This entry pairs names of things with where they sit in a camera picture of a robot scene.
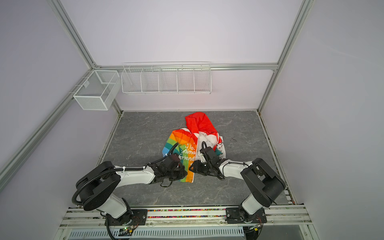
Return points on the white wire shelf basket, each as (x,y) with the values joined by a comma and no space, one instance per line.
(167,78)

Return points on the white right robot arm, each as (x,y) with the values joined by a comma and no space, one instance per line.
(264,183)

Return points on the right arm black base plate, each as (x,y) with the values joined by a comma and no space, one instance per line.
(240,216)

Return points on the white mesh box basket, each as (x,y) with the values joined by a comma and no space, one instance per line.
(99,90)

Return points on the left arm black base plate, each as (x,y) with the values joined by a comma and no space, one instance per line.
(135,217)

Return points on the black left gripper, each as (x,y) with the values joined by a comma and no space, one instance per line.
(182,170)

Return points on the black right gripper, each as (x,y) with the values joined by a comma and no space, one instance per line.
(197,167)

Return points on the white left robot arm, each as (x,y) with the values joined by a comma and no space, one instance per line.
(95,191)

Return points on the white vented cable duct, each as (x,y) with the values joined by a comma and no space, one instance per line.
(158,233)

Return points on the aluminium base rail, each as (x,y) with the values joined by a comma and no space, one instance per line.
(283,221)

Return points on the colourful rainbow kids jacket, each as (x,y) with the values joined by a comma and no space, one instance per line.
(198,129)

